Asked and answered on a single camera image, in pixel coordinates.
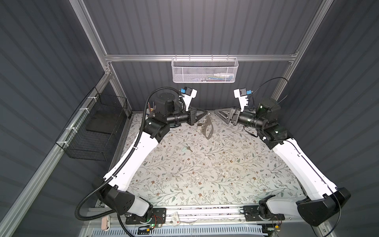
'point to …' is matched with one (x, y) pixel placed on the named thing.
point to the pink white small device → (105, 223)
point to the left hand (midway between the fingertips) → (207, 111)
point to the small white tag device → (175, 218)
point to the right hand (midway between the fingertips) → (218, 113)
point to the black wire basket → (89, 133)
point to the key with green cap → (185, 148)
